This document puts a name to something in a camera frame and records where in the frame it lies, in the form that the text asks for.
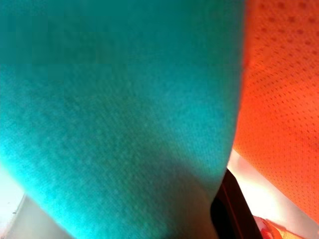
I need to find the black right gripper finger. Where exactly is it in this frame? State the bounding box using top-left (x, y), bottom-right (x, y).
top-left (210, 168), bottom-right (263, 239)

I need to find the teal knit cloth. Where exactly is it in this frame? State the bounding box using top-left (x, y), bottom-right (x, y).
top-left (0, 0), bottom-right (319, 239)

